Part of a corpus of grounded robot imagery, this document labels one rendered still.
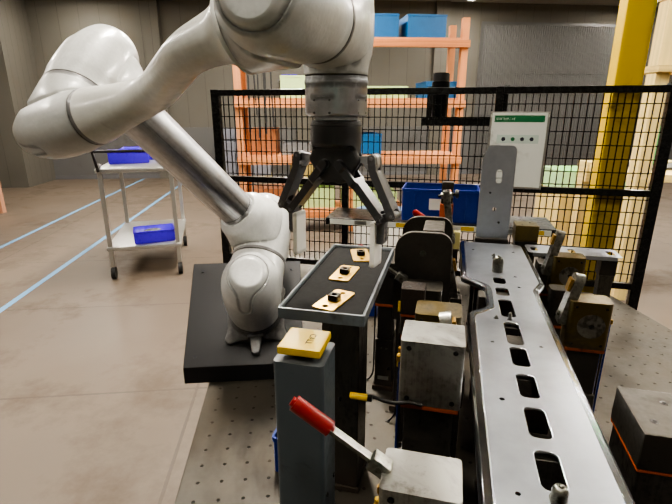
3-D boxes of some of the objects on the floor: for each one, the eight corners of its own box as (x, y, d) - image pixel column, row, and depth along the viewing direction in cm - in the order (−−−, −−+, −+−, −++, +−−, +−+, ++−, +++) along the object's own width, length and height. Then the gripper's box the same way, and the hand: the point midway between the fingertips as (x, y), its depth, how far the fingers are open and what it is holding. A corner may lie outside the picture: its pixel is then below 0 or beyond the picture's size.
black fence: (621, 447, 208) (701, 83, 163) (222, 388, 253) (197, 89, 207) (611, 428, 221) (683, 85, 176) (233, 374, 266) (212, 90, 220)
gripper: (251, 118, 70) (258, 253, 76) (408, 120, 58) (401, 279, 65) (280, 117, 76) (284, 242, 82) (427, 119, 65) (418, 264, 71)
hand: (336, 252), depth 73 cm, fingers open, 13 cm apart
